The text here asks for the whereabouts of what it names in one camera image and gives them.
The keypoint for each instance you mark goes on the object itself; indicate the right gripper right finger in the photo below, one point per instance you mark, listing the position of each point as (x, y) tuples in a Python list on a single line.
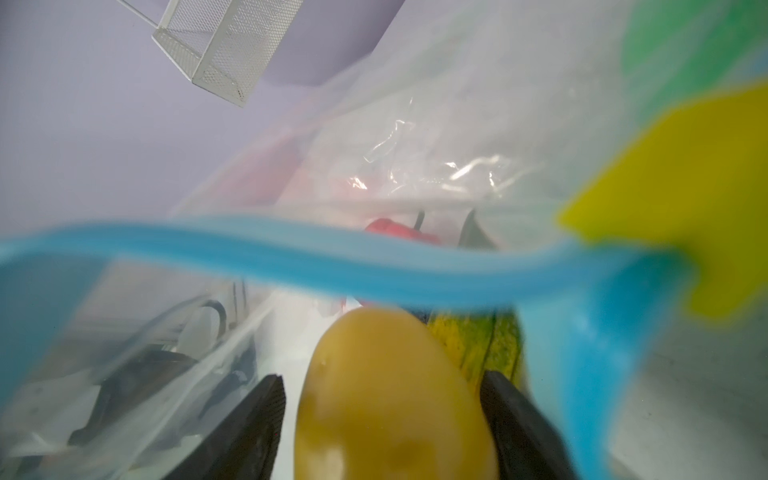
[(527, 445)]

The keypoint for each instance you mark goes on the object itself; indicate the white mesh two-tier shelf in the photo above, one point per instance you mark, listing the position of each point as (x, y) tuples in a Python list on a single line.
[(223, 47)]

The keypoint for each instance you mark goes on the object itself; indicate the red toy pepper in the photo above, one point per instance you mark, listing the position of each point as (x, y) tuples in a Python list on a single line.
[(389, 227)]

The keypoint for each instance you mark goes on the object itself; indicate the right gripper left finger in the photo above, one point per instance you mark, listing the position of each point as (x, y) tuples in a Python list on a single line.
[(244, 445)]

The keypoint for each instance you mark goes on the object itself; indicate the orange yellow toy corn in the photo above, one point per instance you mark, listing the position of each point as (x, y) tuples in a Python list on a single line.
[(482, 342)]

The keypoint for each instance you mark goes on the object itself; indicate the clear zip top bag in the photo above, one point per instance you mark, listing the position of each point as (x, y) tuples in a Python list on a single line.
[(597, 167)]

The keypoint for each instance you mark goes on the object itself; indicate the yellow toy potato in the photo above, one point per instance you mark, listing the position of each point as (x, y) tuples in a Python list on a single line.
[(382, 400)]

